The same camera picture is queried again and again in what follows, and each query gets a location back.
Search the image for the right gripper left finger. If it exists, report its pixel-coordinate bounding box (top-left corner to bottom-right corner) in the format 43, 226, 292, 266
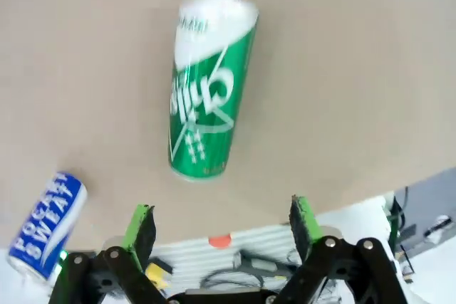
49, 204, 168, 304

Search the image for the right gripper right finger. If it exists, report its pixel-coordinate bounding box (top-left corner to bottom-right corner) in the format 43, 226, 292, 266
274, 195, 410, 304

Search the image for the blue Pocari Sweat can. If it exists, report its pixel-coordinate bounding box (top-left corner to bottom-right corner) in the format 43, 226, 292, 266
7, 171, 88, 280

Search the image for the green Chilsung soda can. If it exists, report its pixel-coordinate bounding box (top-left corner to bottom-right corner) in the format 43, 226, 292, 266
167, 0, 260, 186

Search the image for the yellow plug connector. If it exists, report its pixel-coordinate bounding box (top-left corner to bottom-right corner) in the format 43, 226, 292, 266
145, 263, 174, 289

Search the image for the orange round sticker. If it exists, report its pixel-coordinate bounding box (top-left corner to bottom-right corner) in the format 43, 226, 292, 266
209, 234, 232, 248

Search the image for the ribbed silver base plate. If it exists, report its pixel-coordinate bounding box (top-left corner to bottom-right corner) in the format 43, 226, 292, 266
152, 224, 304, 304

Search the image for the black cable bundle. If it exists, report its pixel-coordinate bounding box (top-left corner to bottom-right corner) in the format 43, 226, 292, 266
201, 250, 304, 293

